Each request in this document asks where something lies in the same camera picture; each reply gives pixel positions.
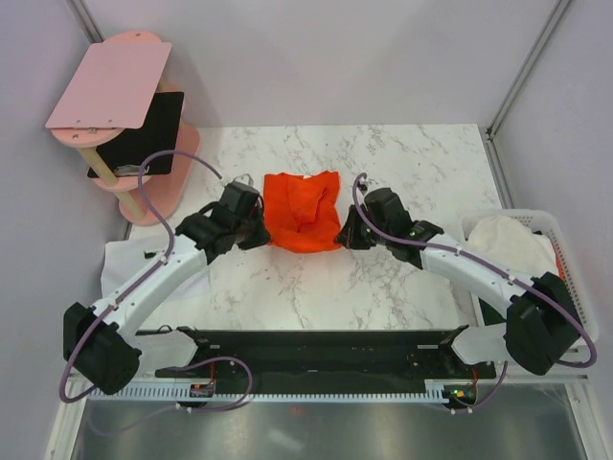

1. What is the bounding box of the white laundry basket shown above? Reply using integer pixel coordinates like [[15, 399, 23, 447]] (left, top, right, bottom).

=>
[[460, 209, 599, 341]]

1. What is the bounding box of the black clipboard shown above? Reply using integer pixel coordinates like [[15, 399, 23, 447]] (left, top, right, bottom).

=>
[[97, 92, 184, 177]]

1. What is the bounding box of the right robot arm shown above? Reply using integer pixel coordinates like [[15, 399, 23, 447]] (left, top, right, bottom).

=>
[[336, 188, 582, 378]]

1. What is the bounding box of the pink clipboard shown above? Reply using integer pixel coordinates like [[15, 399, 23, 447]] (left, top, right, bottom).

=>
[[45, 42, 171, 129]]

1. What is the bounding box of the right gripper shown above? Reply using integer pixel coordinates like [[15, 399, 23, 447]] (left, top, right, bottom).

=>
[[335, 205, 391, 250]]

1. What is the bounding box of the orange t shirt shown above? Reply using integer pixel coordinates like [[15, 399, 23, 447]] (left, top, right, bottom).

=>
[[263, 171, 341, 254]]

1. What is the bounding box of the white t shirt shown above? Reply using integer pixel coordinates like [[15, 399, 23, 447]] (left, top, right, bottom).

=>
[[467, 216, 560, 277]]

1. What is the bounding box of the white cable duct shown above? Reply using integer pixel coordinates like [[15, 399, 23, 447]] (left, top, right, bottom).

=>
[[88, 379, 448, 403]]

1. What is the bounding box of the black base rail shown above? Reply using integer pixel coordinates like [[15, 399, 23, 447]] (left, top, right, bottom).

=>
[[155, 329, 496, 391]]

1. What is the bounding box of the pink wooden shelf stand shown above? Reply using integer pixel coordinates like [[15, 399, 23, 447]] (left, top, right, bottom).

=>
[[46, 31, 200, 226]]

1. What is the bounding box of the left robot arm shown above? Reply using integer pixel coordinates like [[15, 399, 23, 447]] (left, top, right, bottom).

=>
[[62, 181, 271, 395]]

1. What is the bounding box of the white cloth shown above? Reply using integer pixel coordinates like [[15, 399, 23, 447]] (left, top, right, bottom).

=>
[[101, 236, 208, 301]]

